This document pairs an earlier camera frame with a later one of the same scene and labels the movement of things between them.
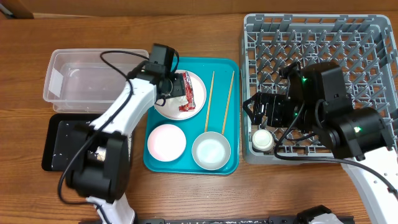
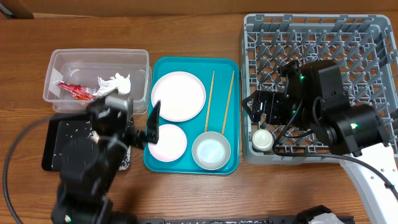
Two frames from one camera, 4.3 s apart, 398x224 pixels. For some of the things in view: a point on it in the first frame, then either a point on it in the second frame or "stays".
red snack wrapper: x=191 y=105 -> x=79 y=92
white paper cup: x=263 y=140 stays
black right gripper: x=273 y=100 stays
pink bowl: x=166 y=142 stays
